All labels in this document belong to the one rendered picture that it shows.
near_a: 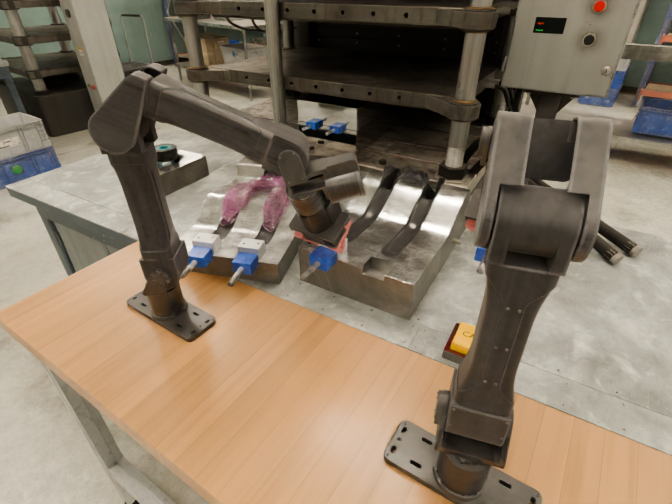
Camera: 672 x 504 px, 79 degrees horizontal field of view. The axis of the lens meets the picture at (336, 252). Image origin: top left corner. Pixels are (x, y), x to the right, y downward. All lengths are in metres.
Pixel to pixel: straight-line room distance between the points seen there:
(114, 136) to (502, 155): 0.52
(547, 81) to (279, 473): 1.28
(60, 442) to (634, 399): 1.71
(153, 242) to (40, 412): 1.32
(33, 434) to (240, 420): 1.32
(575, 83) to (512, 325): 1.12
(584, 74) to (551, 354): 0.89
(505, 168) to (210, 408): 0.55
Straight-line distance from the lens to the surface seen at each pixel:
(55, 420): 1.94
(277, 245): 0.94
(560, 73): 1.48
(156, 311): 0.87
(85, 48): 4.94
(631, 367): 0.90
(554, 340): 0.88
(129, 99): 0.65
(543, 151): 0.44
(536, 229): 0.38
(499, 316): 0.43
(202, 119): 0.65
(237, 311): 0.86
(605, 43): 1.46
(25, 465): 1.87
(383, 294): 0.82
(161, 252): 0.77
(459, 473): 0.59
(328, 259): 0.80
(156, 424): 0.73
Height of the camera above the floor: 1.36
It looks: 34 degrees down
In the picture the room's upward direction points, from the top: straight up
